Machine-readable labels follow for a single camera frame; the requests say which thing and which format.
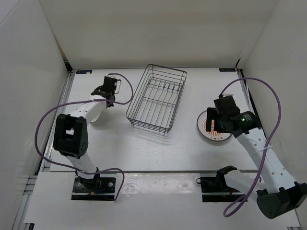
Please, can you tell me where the blue corner label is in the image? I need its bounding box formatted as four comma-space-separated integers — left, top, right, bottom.
76, 70, 93, 74
219, 68, 236, 72

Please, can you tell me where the white plate spiral pattern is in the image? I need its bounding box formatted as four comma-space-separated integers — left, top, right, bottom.
91, 112, 101, 123

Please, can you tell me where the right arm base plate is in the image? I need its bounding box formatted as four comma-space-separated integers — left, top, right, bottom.
199, 177, 243, 203

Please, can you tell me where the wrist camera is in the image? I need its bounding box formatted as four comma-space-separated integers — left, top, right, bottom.
104, 75, 121, 94
222, 93, 234, 98

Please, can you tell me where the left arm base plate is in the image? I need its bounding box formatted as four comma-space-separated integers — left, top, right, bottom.
71, 176, 116, 201

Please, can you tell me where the wire dish rack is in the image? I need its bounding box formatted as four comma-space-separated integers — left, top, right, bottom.
126, 64, 188, 136

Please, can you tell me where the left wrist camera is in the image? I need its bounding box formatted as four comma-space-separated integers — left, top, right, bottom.
104, 75, 121, 94

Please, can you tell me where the left blue corner label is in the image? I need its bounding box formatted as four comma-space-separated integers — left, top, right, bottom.
76, 70, 93, 74

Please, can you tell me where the white plate red pattern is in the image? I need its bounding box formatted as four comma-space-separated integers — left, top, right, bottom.
196, 110, 233, 145

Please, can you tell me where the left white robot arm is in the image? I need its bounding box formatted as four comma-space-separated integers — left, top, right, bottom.
53, 76, 118, 192

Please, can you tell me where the right blue corner label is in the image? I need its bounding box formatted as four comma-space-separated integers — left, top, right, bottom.
219, 68, 236, 72

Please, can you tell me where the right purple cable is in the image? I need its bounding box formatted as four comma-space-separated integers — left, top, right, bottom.
223, 77, 282, 218

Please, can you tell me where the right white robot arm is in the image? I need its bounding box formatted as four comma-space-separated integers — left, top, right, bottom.
206, 95, 307, 219

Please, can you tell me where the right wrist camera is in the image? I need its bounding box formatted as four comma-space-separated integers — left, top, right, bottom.
222, 93, 234, 98

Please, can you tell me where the left aluminium rail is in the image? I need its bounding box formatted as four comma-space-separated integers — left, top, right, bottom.
34, 70, 76, 172

